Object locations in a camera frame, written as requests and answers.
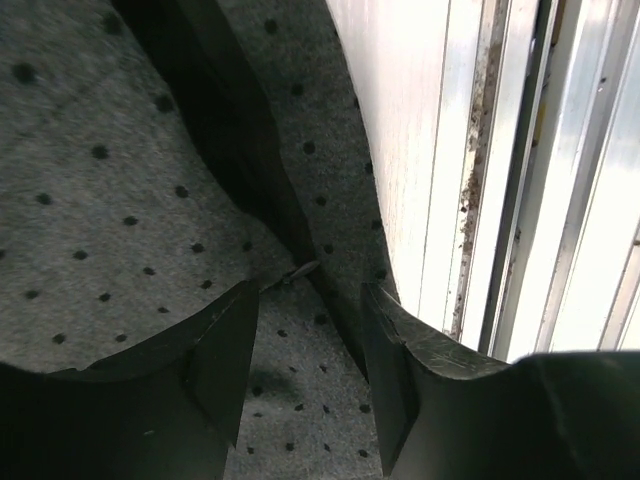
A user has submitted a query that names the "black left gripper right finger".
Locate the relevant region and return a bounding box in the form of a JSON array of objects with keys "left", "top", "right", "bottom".
[{"left": 361, "top": 283, "right": 639, "bottom": 479}]

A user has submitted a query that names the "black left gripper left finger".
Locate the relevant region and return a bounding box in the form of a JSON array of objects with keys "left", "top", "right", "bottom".
[{"left": 1, "top": 281, "right": 259, "bottom": 479}]

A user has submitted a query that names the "grey polka dot skirt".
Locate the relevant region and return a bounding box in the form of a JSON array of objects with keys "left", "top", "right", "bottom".
[{"left": 1, "top": 1, "right": 393, "bottom": 479}]

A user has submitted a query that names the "aluminium table rail frame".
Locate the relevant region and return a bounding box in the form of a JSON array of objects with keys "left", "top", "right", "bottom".
[{"left": 421, "top": 1, "right": 639, "bottom": 362}]

